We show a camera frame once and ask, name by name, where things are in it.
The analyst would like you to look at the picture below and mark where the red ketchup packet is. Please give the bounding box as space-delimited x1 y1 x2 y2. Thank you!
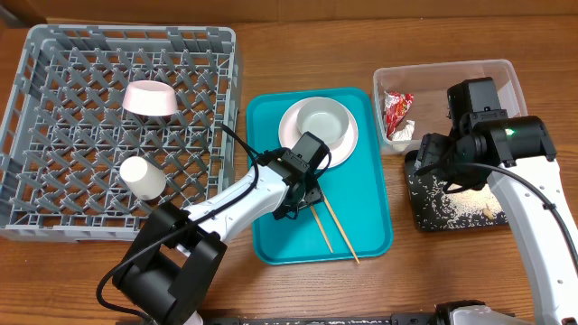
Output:
384 91 415 139

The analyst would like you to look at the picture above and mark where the teal plastic tray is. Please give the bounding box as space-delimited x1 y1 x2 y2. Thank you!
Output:
246 88 393 265

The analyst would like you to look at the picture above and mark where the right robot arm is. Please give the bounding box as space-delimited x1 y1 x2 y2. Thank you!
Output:
415 116 577 324

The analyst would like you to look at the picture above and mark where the black tray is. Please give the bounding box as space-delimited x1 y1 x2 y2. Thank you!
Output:
404 150 508 232

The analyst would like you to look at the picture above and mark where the grey bowl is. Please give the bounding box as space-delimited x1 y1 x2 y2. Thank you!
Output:
296 97 349 147

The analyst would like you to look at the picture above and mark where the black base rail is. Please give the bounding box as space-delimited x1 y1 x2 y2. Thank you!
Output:
198 300 534 325

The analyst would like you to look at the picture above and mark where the clear plastic bin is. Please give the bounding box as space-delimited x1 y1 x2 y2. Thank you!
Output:
372 60 527 155

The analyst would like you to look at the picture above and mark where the pink bowl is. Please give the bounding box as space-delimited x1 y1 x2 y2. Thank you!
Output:
122 80 178 116

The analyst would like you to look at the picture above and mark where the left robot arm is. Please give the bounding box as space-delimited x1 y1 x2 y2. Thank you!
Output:
103 146 331 324

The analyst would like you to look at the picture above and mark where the white paper cup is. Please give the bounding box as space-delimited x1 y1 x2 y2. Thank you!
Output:
119 156 166 200

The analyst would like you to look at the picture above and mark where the wooden chopstick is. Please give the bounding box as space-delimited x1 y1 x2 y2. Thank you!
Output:
310 206 333 254
322 191 360 265

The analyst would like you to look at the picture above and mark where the grey plastic dish rack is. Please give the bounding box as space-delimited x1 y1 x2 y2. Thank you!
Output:
1 24 242 242

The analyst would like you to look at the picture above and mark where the white napkin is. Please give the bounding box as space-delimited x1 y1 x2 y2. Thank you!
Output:
391 120 415 141

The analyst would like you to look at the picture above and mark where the white round plate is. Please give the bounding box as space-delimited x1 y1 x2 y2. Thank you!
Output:
278 98 359 168

